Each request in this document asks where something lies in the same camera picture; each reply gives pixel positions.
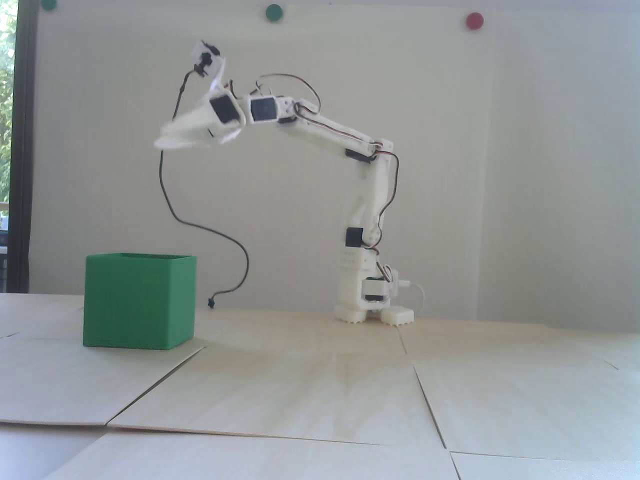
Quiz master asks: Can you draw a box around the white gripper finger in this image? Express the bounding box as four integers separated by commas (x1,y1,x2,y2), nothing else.
159,99,212,137
152,131,212,151

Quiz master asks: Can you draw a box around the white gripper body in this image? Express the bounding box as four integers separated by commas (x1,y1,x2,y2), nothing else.
204,54,246,147

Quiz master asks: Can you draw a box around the green box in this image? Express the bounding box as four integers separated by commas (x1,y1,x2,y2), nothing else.
83,253,198,351

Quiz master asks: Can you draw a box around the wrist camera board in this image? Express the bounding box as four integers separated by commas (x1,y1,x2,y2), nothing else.
192,40,224,79

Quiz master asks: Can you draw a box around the black camera cable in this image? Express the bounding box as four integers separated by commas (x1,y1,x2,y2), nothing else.
157,69,250,309

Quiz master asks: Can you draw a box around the red brown servo wire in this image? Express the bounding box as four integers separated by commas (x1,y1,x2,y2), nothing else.
255,74,322,115

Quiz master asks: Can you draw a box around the dark window frame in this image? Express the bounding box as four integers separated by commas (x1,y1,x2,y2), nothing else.
10,0,39,294

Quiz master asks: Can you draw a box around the white power cable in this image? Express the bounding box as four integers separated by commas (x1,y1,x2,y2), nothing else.
404,281,427,319

